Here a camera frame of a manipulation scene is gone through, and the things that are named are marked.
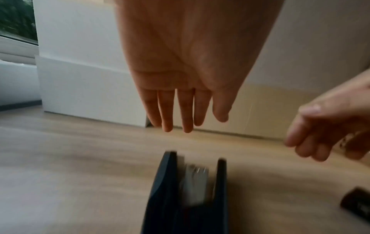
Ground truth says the person's right hand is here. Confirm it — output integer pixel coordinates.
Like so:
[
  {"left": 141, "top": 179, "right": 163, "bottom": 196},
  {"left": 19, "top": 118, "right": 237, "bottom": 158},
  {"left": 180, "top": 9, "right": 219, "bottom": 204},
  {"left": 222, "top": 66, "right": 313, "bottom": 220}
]
[{"left": 284, "top": 68, "right": 370, "bottom": 163}]

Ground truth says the person's left hand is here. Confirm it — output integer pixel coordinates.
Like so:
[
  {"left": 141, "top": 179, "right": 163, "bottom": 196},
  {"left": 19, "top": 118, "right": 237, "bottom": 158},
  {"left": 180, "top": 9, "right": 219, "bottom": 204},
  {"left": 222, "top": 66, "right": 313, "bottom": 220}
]
[{"left": 114, "top": 0, "right": 286, "bottom": 134}]

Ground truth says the black stapler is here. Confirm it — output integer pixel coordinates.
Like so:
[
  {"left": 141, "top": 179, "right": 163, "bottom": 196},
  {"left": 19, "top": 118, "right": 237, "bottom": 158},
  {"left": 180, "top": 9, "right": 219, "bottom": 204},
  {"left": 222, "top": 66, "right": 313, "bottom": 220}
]
[
  {"left": 340, "top": 187, "right": 370, "bottom": 223},
  {"left": 143, "top": 151, "right": 229, "bottom": 234}
]

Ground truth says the white window sill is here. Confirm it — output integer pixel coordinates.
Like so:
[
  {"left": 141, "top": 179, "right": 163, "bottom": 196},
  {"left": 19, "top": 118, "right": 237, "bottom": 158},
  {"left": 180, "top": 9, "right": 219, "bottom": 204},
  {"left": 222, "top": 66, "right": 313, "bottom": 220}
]
[{"left": 0, "top": 34, "right": 41, "bottom": 108}]

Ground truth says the window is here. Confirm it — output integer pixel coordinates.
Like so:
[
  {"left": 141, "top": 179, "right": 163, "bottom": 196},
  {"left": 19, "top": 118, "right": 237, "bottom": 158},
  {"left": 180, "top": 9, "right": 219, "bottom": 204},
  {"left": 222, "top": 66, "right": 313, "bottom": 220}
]
[{"left": 0, "top": 0, "right": 40, "bottom": 46}]

